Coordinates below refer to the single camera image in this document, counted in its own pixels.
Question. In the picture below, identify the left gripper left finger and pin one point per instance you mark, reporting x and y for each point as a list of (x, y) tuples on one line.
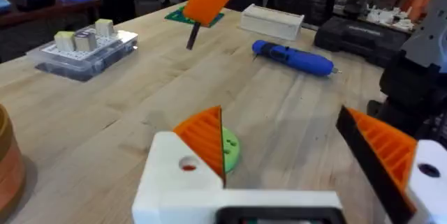
[(174, 178)]

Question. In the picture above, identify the blue electric screwdriver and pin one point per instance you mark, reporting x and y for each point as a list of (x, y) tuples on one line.
[(297, 60)]

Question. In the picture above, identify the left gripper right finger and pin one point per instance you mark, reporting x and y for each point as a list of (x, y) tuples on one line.
[(394, 161)]

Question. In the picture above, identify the black tool case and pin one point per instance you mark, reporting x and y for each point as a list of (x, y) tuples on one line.
[(359, 39)]

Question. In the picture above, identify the green disc with holes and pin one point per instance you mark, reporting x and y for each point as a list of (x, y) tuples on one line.
[(231, 150)]

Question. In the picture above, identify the white box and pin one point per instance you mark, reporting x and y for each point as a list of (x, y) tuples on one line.
[(270, 21)]

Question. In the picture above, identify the green board with blocks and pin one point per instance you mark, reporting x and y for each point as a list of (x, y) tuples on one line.
[(174, 16)]

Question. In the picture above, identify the dark side table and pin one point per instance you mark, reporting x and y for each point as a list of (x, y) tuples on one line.
[(35, 13)]

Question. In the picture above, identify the heap of printed parts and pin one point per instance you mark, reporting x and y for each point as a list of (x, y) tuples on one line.
[(394, 14)]

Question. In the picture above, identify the clear box with blocks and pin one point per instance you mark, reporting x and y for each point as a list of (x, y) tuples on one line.
[(84, 53)]

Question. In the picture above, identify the brown tub with toys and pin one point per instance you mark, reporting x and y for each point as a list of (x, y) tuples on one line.
[(8, 168)]

